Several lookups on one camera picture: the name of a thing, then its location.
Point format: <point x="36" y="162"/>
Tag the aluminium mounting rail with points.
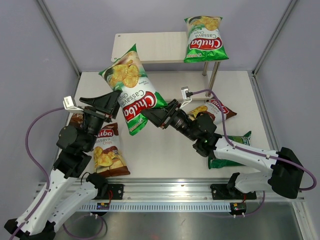
<point x="174" y="190"/>

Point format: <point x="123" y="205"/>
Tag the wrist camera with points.
<point x="69" y="105"/>
<point x="186" y="96"/>

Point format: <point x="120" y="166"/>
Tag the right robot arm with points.
<point x="279" y="171"/>

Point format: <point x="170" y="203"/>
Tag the dark brown sea salt bag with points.
<point x="76" y="120"/>

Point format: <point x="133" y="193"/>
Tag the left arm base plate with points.
<point x="113" y="191"/>

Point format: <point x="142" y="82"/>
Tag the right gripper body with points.
<point x="179" y="120"/>

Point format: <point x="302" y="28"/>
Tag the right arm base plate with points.
<point x="221" y="192"/>

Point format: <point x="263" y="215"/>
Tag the green Chuba bag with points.
<point x="128" y="75"/>
<point x="204" y="42"/>

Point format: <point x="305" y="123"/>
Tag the brown chuba bag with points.
<point x="107" y="155"/>
<point x="214" y="110"/>

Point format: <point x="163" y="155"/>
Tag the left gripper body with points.
<point x="94" y="122"/>

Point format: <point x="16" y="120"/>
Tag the slotted cable duct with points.
<point x="219" y="207"/>

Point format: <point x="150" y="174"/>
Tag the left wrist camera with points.
<point x="69" y="105"/>

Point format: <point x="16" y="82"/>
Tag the dark green portrait chips bag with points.
<point x="218" y="163"/>

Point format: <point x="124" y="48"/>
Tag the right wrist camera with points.
<point x="186" y="96"/>

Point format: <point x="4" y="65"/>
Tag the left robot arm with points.
<point x="47" y="214"/>

